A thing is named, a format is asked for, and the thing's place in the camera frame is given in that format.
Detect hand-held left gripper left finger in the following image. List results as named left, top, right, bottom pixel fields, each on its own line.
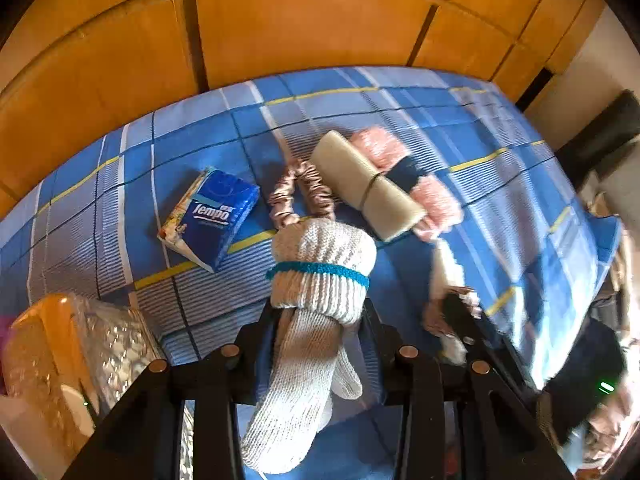
left=62, top=302, right=282, bottom=480

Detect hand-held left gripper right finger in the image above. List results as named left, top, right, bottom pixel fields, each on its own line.
left=361, top=300, right=576, bottom=480

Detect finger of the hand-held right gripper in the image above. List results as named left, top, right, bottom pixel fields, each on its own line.
left=442, top=292, right=547, bottom=393

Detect white fluffy brown-trimmed sock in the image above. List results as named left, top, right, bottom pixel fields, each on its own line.
left=422, top=240, right=482, bottom=366

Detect grey knit gloves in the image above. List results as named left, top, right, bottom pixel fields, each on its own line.
left=240, top=217, right=377, bottom=475

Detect teal elastic band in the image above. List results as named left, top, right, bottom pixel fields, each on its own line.
left=265, top=260, right=371, bottom=291

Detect blue pocket tissue packet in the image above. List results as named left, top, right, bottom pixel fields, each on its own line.
left=157, top=166, right=261, bottom=274

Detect pink satin scrunchie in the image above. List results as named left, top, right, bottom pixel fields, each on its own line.
left=267, top=158, right=337, bottom=229

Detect beige towel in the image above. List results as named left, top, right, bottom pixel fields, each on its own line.
left=310, top=130, right=427, bottom=242

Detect pink navy fuzzy socks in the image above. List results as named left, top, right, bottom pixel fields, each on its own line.
left=349, top=126, right=464, bottom=242

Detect ornate silver gold tissue box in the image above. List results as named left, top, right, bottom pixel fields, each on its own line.
left=0, top=292, right=197, bottom=480

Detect wooden wardrobe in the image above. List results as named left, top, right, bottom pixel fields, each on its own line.
left=0, top=0, right=609, bottom=222

